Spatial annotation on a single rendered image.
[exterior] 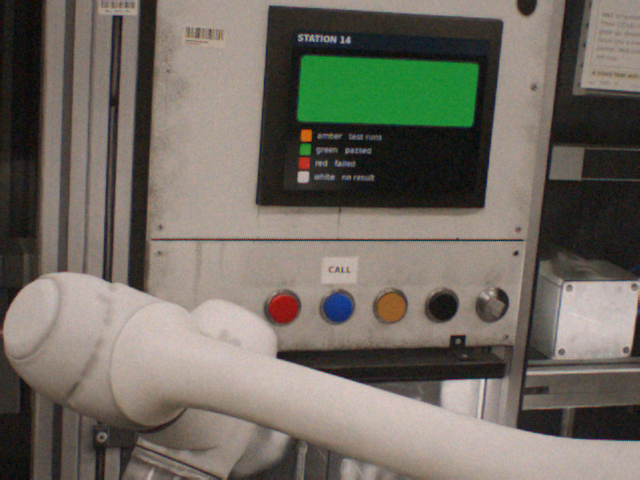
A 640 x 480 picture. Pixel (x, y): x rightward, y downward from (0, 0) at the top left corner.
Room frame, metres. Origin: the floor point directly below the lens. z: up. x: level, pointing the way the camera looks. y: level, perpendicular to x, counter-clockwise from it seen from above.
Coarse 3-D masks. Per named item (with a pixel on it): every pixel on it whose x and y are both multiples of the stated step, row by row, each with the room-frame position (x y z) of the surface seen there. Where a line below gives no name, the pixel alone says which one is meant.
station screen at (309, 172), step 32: (320, 32) 1.29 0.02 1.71; (480, 64) 1.35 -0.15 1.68; (480, 96) 1.35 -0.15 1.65; (288, 128) 1.28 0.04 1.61; (320, 128) 1.29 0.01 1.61; (352, 128) 1.31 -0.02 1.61; (384, 128) 1.32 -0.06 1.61; (416, 128) 1.33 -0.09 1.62; (448, 128) 1.34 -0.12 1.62; (480, 128) 1.35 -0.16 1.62; (288, 160) 1.29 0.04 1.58; (320, 160) 1.30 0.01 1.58; (352, 160) 1.31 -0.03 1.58; (384, 160) 1.32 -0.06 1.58; (416, 160) 1.33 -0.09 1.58; (448, 160) 1.34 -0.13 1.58
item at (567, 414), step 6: (564, 408) 1.66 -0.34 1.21; (570, 408) 1.66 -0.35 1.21; (564, 414) 1.66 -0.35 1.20; (570, 414) 1.66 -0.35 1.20; (564, 420) 1.66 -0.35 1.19; (570, 420) 1.66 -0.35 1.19; (558, 426) 1.67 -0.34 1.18; (564, 426) 1.66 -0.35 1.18; (570, 426) 1.66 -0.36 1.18; (558, 432) 1.67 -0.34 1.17; (564, 432) 1.66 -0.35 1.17; (570, 432) 1.66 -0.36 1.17; (570, 438) 1.66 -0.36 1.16
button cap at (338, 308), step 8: (336, 296) 1.32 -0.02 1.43; (344, 296) 1.32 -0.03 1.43; (328, 304) 1.32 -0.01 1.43; (336, 304) 1.32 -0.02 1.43; (344, 304) 1.32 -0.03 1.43; (328, 312) 1.32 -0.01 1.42; (336, 312) 1.32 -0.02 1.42; (344, 312) 1.32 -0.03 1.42; (336, 320) 1.32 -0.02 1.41; (344, 320) 1.32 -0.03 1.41
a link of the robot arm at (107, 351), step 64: (64, 320) 0.97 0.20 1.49; (128, 320) 1.00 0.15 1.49; (192, 320) 1.04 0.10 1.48; (64, 384) 0.98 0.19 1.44; (128, 384) 0.97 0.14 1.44; (192, 384) 0.96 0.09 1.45; (256, 384) 0.94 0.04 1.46; (320, 384) 0.95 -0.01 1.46; (384, 448) 0.93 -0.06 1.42; (448, 448) 0.93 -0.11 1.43; (512, 448) 0.93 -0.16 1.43; (576, 448) 0.91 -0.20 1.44
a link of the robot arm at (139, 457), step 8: (136, 448) 1.11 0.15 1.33; (136, 456) 1.10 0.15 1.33; (144, 456) 1.09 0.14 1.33; (152, 456) 1.09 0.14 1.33; (160, 456) 1.09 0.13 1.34; (128, 464) 1.11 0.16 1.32; (136, 464) 1.10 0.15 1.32; (144, 464) 1.09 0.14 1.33; (152, 464) 1.09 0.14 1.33; (160, 464) 1.08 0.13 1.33; (168, 464) 1.08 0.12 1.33; (176, 464) 1.08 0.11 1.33; (128, 472) 1.10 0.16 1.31; (136, 472) 1.09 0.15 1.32; (144, 472) 1.09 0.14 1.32; (152, 472) 1.08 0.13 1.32; (160, 472) 1.08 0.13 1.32; (168, 472) 1.08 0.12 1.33; (176, 472) 1.08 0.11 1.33; (184, 472) 1.08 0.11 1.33; (192, 472) 1.08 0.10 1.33; (200, 472) 1.09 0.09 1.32
